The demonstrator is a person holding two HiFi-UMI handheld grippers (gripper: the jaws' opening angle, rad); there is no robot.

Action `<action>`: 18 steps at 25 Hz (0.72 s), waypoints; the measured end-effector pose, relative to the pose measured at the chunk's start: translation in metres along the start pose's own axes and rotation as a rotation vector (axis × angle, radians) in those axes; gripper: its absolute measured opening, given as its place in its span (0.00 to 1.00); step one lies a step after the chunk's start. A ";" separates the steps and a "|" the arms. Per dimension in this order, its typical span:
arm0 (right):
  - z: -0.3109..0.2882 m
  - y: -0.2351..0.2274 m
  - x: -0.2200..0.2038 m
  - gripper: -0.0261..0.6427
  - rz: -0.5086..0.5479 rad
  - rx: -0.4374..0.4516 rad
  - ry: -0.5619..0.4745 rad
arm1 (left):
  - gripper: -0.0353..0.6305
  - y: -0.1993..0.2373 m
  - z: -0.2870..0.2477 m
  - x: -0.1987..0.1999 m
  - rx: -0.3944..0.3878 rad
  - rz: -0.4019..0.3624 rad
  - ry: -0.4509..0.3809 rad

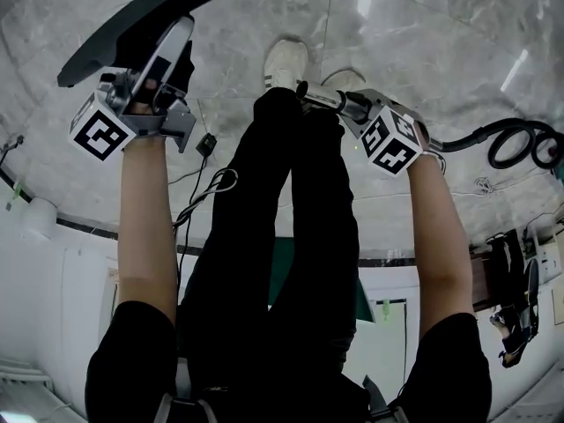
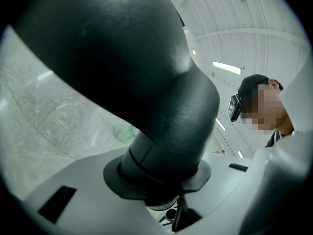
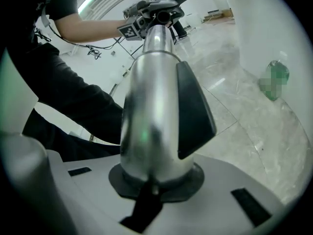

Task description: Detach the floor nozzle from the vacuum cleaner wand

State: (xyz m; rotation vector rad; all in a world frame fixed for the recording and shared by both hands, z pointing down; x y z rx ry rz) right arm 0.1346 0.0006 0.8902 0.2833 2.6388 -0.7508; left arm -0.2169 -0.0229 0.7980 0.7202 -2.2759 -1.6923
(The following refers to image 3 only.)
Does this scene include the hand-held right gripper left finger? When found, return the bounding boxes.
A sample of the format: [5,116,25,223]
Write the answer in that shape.
[109,164,147,200]

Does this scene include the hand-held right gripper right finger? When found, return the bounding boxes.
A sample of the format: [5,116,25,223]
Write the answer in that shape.
[161,61,217,203]

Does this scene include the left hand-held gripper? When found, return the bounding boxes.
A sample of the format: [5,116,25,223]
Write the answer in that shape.
[117,0,185,42]

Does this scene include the silver cone-shaped metal object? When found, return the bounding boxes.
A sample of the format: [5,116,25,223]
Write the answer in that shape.
[119,24,196,196]

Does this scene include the person's left forearm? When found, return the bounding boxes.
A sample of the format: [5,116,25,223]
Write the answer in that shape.
[58,12,128,44]

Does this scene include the wooden platform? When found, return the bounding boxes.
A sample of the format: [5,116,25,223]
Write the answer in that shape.
[202,8,235,24]

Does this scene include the green-label clear bottle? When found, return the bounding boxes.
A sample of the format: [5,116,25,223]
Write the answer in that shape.
[258,59,291,102]

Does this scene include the ceiling light panel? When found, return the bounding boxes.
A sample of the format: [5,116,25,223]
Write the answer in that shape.
[77,0,95,14]

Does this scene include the person's black shirt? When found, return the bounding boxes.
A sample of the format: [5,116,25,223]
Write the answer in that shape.
[30,0,80,46]

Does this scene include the person's black trousers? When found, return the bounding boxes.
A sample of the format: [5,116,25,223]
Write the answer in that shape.
[4,42,124,162]

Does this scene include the black body-worn cable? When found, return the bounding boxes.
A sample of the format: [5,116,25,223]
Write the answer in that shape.
[48,24,127,60]

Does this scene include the grey backpack strap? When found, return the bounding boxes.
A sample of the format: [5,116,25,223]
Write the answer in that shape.
[40,0,63,28]

